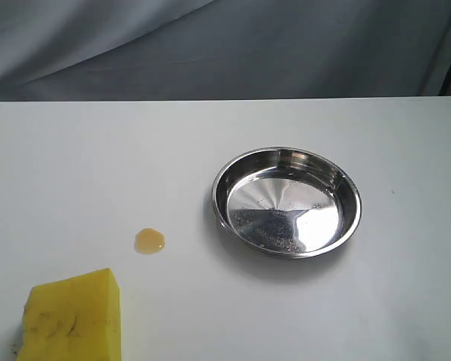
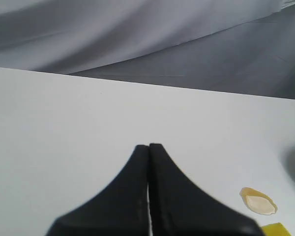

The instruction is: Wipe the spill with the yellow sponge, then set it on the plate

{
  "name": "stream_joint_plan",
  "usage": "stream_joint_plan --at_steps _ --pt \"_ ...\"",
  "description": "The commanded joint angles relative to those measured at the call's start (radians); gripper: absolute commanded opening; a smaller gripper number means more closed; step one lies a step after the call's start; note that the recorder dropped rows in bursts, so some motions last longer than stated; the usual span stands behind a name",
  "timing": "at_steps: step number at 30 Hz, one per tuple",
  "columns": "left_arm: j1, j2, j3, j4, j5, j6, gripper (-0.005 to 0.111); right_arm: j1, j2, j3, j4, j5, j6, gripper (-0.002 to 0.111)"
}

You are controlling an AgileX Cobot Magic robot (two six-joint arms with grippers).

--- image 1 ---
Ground yellow sponge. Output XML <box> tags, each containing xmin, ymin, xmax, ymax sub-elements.
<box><xmin>17</xmin><ymin>268</ymin><xmax>122</xmax><ymax>361</ymax></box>

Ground amber liquid spill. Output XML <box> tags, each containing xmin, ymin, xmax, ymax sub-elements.
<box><xmin>134</xmin><ymin>228</ymin><xmax>165</xmax><ymax>254</ymax></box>

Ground round stainless steel dish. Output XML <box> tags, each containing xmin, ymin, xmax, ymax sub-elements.
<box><xmin>210</xmin><ymin>147</ymin><xmax>362</xmax><ymax>259</ymax></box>

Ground grey backdrop cloth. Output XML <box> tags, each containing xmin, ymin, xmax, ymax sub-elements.
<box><xmin>0</xmin><ymin>1</ymin><xmax>451</xmax><ymax>101</ymax></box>

